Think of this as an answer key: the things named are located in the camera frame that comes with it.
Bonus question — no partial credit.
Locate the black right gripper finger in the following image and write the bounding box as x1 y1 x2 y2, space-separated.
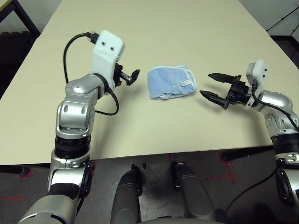
207 72 235 84
199 90 228 110

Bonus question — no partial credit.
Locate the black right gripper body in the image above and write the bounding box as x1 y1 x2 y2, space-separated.
226 74 253 106

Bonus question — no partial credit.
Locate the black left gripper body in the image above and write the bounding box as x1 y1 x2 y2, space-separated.
114 64 132 87

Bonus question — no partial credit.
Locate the light blue towel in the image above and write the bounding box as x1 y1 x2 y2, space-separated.
147 65 197 101

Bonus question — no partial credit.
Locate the black table base foot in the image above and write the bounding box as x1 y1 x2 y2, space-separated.
221 147 275 162
0 165 31 176

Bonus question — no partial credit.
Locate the red floor tape cross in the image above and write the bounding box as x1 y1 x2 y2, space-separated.
204 153 239 184

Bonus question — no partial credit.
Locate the black tripod stand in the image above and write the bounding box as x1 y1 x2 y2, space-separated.
266 7 299 32

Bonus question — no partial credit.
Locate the grey robot right leg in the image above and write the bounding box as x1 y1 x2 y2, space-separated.
170 162 217 221

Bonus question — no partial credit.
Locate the grey robot leg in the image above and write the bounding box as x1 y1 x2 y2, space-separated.
111 164 143 224
170 162 217 221

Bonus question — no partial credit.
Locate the black foam floor mat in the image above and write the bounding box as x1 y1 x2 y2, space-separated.
0 31 36 98

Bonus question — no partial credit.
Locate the black framed side table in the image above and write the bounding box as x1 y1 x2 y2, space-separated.
0 0 41 38

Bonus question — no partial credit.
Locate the grey robot left leg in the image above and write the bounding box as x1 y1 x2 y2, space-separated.
111 164 143 224

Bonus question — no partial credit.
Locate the red floor tape mark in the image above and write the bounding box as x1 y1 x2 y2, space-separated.
20 168 35 178

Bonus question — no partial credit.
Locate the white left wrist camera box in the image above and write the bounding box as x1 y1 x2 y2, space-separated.
90 29 126 94

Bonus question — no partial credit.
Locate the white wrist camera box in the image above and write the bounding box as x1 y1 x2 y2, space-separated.
90 29 126 94
244 59 269 110

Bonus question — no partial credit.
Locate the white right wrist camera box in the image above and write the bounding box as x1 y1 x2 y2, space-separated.
244 59 269 110

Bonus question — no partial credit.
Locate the black left wrist camera cable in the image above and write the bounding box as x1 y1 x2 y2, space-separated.
63 31 120 116

